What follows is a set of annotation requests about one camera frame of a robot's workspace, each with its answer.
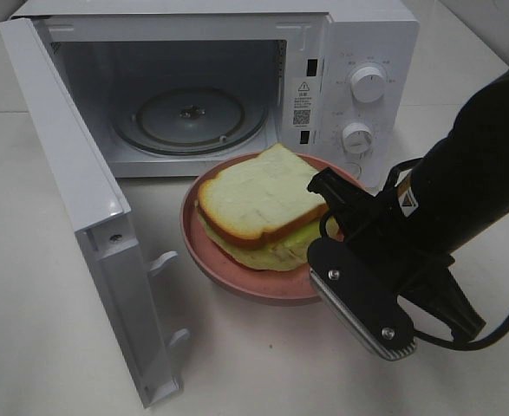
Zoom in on white upper power knob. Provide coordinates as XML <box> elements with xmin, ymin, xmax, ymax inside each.
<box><xmin>350</xmin><ymin>64</ymin><xmax>386</xmax><ymax>103</ymax></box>

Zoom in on sandwich with lettuce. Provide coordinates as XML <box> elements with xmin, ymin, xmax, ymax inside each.
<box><xmin>196</xmin><ymin>145</ymin><xmax>329</xmax><ymax>271</ymax></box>

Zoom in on white microwave oven body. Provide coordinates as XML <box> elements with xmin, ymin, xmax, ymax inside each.
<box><xmin>7</xmin><ymin>1</ymin><xmax>419</xmax><ymax>187</ymax></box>

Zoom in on white round door button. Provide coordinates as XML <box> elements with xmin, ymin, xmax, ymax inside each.
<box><xmin>344</xmin><ymin>162</ymin><xmax>362</xmax><ymax>179</ymax></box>

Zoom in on black camera cable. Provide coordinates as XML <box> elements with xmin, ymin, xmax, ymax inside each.
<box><xmin>316</xmin><ymin>158</ymin><xmax>509</xmax><ymax>352</ymax></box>

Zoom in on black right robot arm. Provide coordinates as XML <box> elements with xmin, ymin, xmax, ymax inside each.
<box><xmin>308</xmin><ymin>70</ymin><xmax>509</xmax><ymax>361</ymax></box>

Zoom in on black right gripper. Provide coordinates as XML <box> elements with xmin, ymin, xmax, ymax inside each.
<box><xmin>307</xmin><ymin>168</ymin><xmax>486</xmax><ymax>342</ymax></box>

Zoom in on white lower timer knob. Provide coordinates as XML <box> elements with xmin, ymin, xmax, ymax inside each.
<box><xmin>342</xmin><ymin>122</ymin><xmax>373</xmax><ymax>154</ymax></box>

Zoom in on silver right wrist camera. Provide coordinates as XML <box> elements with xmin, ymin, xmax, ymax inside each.
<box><xmin>307</xmin><ymin>237</ymin><xmax>416</xmax><ymax>361</ymax></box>

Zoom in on white microwave door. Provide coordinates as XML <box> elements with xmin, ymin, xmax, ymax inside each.
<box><xmin>0</xmin><ymin>18</ymin><xmax>190</xmax><ymax>407</ymax></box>

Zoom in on white warning label sticker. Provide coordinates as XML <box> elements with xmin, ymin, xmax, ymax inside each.
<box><xmin>291</xmin><ymin>77</ymin><xmax>317</xmax><ymax>128</ymax></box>

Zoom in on pink round plate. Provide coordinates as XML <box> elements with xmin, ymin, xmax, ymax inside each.
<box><xmin>179</xmin><ymin>152</ymin><xmax>370</xmax><ymax>307</ymax></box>

